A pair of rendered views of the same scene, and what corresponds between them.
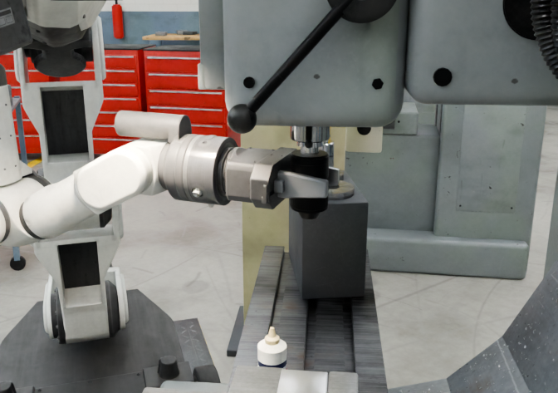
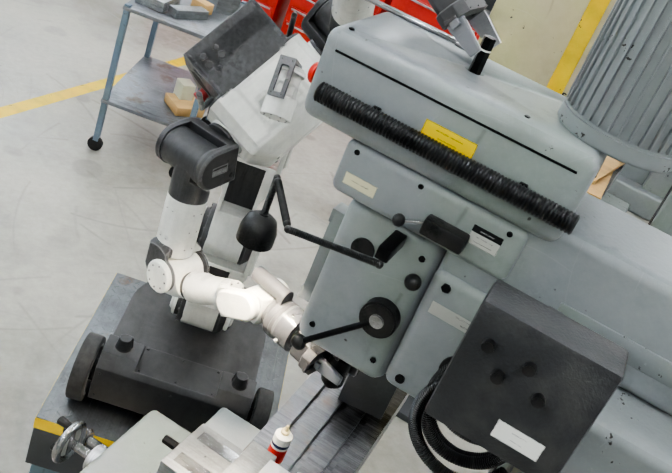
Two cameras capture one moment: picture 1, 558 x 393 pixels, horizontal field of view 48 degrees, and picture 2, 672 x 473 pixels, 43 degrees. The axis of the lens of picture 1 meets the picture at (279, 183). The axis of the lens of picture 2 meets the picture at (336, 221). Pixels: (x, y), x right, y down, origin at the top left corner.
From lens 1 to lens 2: 1.04 m
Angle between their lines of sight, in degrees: 14
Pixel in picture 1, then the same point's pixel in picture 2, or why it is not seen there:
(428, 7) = (405, 345)
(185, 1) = not seen: outside the picture
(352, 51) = (367, 339)
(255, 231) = not seen: hidden behind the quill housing
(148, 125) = (268, 286)
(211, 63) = (308, 288)
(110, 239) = (239, 275)
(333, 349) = (329, 448)
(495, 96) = not seen: hidden behind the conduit
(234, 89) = (305, 321)
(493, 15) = (434, 367)
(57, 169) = (224, 217)
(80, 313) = (198, 309)
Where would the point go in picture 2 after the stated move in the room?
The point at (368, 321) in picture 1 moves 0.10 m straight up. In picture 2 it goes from (367, 440) to (382, 411)
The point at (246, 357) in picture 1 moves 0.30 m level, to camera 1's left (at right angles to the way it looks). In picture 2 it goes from (274, 425) to (165, 364)
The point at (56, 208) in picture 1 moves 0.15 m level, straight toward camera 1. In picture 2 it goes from (201, 294) to (191, 335)
